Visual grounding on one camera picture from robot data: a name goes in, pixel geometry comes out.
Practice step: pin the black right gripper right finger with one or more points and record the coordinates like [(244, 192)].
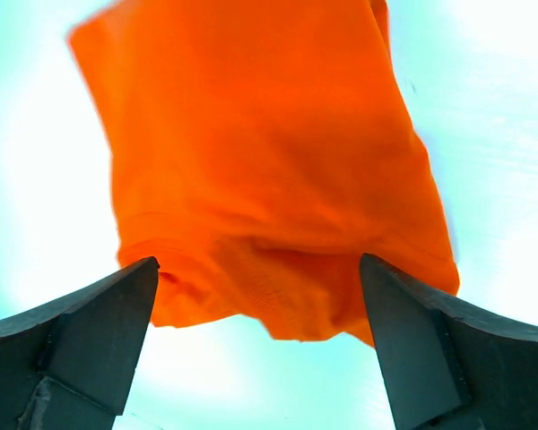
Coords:
[(448, 364)]

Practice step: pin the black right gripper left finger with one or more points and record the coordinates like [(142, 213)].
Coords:
[(70, 363)]

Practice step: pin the orange t-shirt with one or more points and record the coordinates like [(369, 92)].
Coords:
[(258, 150)]

